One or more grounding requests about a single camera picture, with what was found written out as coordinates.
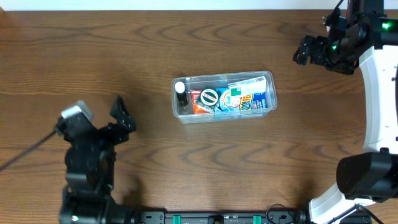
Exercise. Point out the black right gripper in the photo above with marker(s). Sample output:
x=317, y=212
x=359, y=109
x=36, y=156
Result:
x=315, y=50

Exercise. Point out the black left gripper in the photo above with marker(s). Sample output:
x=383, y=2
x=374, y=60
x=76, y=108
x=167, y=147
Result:
x=124, y=128

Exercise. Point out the white green box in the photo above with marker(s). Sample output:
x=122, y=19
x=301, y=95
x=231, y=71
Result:
x=248, y=87

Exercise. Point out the white capped dark bottle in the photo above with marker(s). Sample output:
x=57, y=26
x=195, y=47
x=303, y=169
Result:
x=181, y=93

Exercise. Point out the red medicine box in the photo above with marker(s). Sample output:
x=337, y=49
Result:
x=196, y=108

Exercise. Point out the small green square box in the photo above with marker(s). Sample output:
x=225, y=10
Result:
x=208, y=99

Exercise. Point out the blue cool fever box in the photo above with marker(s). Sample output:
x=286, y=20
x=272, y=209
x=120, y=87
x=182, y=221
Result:
x=228, y=103

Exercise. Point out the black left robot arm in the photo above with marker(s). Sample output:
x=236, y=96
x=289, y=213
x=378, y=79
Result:
x=90, y=165

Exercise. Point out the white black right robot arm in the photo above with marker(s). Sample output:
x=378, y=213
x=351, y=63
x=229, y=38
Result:
x=366, y=39

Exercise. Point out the clear plastic container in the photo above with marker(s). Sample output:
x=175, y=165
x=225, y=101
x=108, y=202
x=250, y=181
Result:
x=185, y=113

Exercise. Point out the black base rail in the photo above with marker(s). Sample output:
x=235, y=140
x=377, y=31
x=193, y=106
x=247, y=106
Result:
x=273, y=215

